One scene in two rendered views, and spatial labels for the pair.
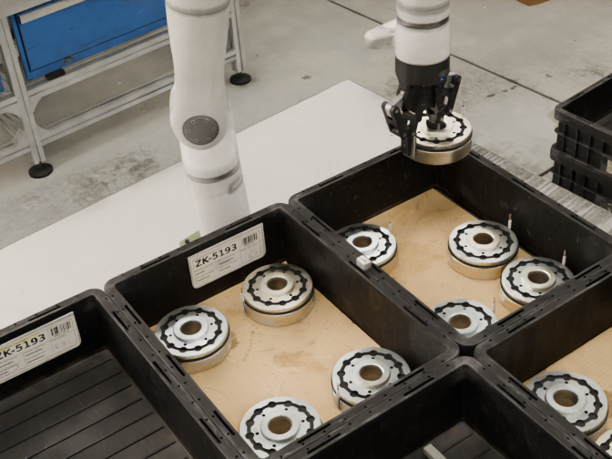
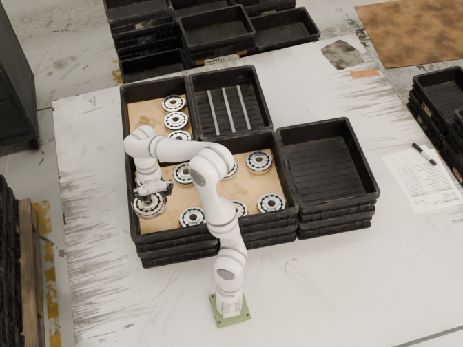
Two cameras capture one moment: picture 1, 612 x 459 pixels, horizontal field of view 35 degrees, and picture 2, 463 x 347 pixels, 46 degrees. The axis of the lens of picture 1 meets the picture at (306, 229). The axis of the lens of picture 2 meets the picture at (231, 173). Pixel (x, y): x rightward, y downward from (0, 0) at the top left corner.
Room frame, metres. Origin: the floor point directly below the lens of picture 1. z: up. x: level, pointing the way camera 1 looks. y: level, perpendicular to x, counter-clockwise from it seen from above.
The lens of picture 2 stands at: (2.07, 0.54, 2.51)
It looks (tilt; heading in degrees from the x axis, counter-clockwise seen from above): 52 degrees down; 205
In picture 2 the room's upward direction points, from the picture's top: 5 degrees counter-clockwise
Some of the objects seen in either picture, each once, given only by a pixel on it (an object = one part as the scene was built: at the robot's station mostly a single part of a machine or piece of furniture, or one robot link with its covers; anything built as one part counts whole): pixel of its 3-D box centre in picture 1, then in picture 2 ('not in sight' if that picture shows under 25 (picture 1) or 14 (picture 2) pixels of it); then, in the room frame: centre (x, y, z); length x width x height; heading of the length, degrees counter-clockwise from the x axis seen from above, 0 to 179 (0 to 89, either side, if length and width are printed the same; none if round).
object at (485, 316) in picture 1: (460, 325); (186, 173); (0.94, -0.20, 0.86); 0.10 x 0.10 x 0.01
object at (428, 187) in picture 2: not in sight; (424, 177); (0.53, 0.68, 0.70); 0.33 x 0.23 x 0.01; 37
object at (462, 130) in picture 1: (436, 128); (147, 202); (1.21, -0.20, 1.00); 0.10 x 0.10 x 0.01
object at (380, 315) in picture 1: (276, 350); (247, 183); (0.92, 0.05, 0.87); 0.40 x 0.30 x 0.11; 32
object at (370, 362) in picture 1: (371, 373); not in sight; (0.86, -0.07, 0.86); 0.05 x 0.05 x 0.01
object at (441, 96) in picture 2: not in sight; (448, 108); (-0.39, 0.77, 0.26); 0.40 x 0.30 x 0.23; 37
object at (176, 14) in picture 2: not in sight; (204, 25); (-0.61, -0.85, 0.31); 0.40 x 0.30 x 0.34; 127
